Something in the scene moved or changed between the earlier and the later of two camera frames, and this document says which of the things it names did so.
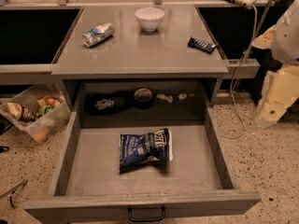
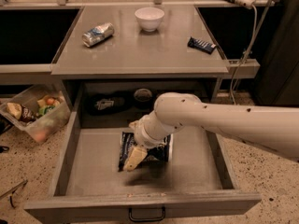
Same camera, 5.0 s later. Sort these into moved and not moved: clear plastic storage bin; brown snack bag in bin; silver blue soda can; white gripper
Moved: white gripper
Not moved: clear plastic storage bin; silver blue soda can; brown snack bag in bin
